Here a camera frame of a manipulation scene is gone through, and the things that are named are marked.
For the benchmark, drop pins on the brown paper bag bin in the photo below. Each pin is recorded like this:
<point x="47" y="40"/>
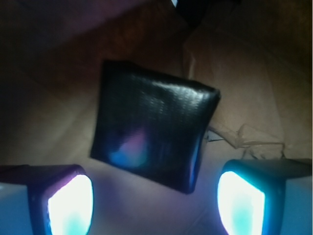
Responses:
<point x="257" y="53"/>

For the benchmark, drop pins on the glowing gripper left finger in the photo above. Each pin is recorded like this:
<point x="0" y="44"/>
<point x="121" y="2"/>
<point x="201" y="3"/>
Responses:
<point x="45" y="200"/>

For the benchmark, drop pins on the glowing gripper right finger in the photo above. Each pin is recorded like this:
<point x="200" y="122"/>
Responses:
<point x="266" y="197"/>

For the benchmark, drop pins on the black taped box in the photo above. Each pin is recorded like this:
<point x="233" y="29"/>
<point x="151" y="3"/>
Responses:
<point x="152" y="124"/>

